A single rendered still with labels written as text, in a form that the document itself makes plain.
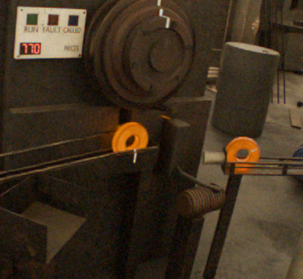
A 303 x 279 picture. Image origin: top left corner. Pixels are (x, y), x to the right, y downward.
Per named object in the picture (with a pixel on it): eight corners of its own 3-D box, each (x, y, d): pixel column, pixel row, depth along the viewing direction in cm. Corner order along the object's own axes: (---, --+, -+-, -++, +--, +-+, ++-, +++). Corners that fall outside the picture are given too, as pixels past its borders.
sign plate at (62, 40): (13, 57, 146) (17, 6, 140) (79, 56, 161) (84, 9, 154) (16, 58, 145) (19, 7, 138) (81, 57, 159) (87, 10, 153)
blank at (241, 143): (233, 174, 193) (233, 177, 190) (218, 146, 188) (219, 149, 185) (263, 159, 189) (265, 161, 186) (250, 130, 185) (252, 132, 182)
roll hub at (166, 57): (117, 91, 153) (128, 13, 143) (178, 88, 169) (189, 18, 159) (126, 94, 149) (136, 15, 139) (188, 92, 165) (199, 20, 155)
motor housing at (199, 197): (157, 278, 208) (176, 184, 189) (190, 266, 221) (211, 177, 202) (173, 293, 199) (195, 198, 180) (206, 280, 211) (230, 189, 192)
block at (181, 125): (154, 168, 197) (162, 117, 189) (168, 165, 202) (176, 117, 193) (168, 177, 189) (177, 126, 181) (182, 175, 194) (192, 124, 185)
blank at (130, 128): (111, 125, 170) (116, 128, 167) (144, 118, 178) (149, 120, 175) (111, 161, 176) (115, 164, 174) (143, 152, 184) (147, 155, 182)
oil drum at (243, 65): (199, 120, 464) (212, 39, 432) (235, 117, 497) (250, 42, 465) (237, 140, 419) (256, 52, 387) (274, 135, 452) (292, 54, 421)
